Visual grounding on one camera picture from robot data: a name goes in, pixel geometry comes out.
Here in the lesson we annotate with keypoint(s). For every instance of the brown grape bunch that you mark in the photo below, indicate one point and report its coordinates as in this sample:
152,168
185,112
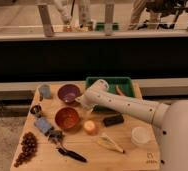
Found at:
29,148

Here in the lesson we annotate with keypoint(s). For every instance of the blue-grey cup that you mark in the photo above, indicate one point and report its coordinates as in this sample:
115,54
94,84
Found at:
45,91

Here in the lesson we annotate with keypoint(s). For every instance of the purple bowl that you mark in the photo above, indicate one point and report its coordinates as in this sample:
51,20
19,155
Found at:
68,93

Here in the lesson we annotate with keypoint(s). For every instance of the background robot arm white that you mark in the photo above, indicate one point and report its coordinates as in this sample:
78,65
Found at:
62,8

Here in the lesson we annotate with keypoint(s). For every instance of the white round lid container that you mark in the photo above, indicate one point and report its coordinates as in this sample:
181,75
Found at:
140,136

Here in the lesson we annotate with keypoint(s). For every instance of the blue sponge block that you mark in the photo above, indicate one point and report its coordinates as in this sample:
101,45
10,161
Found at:
43,125

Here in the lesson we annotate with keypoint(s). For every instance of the orange yellow ball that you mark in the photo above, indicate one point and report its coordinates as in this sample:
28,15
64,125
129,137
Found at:
90,127

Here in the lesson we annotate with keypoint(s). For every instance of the orange bowl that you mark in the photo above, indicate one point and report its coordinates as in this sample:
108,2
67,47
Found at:
67,118

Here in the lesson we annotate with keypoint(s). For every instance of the wooden cutting board table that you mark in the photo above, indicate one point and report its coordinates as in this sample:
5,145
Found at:
134,157

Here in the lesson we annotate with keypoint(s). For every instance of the black rectangular block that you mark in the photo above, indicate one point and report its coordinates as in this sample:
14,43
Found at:
113,120

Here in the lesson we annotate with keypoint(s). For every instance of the green box in background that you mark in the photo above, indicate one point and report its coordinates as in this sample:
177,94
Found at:
101,26

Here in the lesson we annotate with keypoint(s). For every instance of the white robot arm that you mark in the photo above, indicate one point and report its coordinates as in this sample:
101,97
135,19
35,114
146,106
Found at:
171,119

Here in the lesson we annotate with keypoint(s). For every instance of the small dark metal cup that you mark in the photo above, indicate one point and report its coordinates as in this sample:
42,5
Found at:
36,110

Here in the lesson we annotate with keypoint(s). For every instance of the green plastic tray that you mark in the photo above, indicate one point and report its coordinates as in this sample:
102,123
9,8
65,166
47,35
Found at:
124,83

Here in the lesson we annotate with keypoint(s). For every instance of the black handled brush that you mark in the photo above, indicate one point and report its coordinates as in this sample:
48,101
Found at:
56,137

